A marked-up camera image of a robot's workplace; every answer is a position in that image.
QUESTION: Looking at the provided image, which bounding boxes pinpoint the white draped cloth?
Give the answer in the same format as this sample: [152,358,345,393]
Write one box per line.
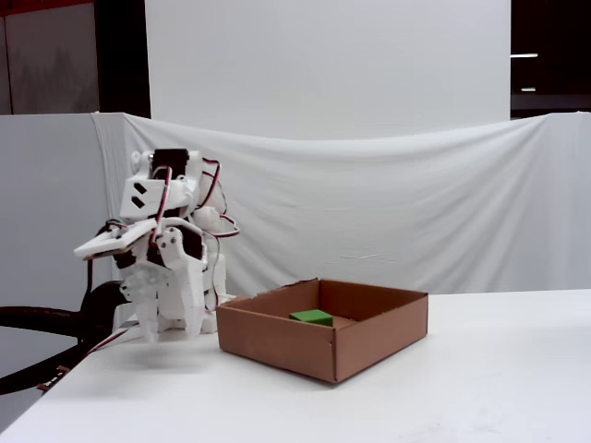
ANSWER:
[90,110,591,297]

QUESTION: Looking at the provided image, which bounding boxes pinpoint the white backdrop board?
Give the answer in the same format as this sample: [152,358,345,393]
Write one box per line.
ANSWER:
[144,0,513,142]

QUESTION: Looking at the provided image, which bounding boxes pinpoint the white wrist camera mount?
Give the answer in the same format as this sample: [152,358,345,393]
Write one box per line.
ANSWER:
[72,218,158,261]

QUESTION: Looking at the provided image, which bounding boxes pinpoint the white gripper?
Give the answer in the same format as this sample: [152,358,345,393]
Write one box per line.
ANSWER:
[113,220,207,344]

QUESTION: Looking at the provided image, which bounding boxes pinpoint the brown cardboard box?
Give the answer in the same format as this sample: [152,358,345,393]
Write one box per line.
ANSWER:
[215,277,429,384]

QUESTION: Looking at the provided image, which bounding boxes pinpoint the thin red black cable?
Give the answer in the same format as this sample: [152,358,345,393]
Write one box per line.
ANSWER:
[197,158,242,240]

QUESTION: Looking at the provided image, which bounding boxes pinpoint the black curved chair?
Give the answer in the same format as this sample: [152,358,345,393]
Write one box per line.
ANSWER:
[0,281,136,396]

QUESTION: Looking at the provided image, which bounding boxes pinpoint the red black servo cable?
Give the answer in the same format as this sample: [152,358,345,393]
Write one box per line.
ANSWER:
[153,164,175,233]

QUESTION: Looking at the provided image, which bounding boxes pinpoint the black camera cable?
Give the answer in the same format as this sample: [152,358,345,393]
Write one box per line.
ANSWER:
[84,218,126,316]

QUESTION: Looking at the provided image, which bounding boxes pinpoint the grey partition panel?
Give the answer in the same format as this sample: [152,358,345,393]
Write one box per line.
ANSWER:
[0,113,122,365]

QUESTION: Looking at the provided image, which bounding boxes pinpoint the brown tape strip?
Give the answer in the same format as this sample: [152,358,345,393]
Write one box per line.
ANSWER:
[37,363,71,394]

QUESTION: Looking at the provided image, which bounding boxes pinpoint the red white base cable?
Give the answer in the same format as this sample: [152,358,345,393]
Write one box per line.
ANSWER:
[84,319,140,358]

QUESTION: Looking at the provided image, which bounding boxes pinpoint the green wooden cube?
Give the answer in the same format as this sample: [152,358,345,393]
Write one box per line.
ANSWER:
[289,309,334,328]

